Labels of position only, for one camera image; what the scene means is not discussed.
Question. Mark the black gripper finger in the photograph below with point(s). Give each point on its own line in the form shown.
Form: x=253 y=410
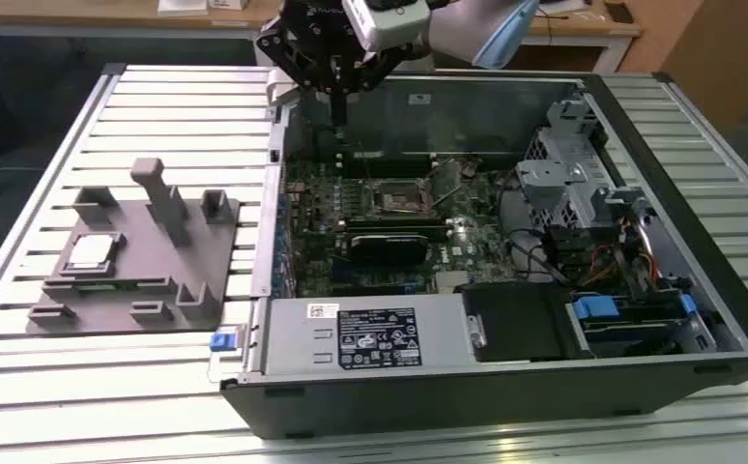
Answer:
x=271 y=46
x=383 y=63

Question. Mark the silver CPU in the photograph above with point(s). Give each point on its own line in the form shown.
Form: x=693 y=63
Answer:
x=94 y=249

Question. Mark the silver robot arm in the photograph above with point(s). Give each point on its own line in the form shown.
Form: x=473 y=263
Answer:
x=458 y=24

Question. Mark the CPU socket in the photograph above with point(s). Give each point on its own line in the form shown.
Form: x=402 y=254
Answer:
x=401 y=198

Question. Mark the wooden desk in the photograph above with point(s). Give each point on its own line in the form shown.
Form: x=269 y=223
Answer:
x=233 y=20

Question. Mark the white labelled box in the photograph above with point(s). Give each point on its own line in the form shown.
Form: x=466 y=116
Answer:
x=229 y=3

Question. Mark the white paper box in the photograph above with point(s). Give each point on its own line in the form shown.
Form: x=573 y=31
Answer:
x=182 y=5

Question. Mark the white-clipped RAM slot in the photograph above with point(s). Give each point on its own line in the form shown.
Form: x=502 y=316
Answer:
x=394 y=223
x=390 y=166
x=390 y=154

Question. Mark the silver coin battery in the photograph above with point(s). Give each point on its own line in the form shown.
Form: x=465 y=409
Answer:
x=470 y=169

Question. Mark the metal drive cage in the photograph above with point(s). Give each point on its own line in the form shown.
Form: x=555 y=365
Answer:
x=542 y=193

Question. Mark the black graphics card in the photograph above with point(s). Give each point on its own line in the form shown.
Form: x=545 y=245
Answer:
x=387 y=249

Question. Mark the green motherboard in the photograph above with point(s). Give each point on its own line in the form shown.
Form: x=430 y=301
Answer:
x=478 y=241

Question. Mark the silver finned heat sink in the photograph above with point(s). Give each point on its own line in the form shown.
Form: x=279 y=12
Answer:
x=453 y=280

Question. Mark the long black expansion slot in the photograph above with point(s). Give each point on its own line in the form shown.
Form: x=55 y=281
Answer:
x=374 y=290

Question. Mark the grey parts rack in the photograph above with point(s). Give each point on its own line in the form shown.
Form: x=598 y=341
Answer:
x=155 y=270

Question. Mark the wooden cabinet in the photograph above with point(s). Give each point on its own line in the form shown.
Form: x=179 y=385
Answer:
x=722 y=48

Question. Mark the green RAM stick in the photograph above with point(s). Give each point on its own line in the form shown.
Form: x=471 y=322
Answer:
x=101 y=286

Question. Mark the black plastic shroud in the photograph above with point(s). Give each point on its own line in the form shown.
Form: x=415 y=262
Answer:
x=517 y=324

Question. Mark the grey power supply unit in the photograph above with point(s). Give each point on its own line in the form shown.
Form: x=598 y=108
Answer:
x=297 y=348

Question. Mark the blue disk carrier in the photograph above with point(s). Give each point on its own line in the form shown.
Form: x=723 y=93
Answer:
x=597 y=309

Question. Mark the blue case latch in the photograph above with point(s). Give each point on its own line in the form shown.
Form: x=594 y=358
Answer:
x=222 y=340

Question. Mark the blue plastic clip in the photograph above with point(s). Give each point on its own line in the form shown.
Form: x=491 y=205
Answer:
x=687 y=304

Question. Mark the black PC case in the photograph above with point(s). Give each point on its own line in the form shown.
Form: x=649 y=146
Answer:
x=413 y=411

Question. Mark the metal disk bay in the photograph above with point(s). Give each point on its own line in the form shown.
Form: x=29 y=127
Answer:
x=703 y=338

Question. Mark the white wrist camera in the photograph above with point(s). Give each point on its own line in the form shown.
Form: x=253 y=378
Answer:
x=387 y=29

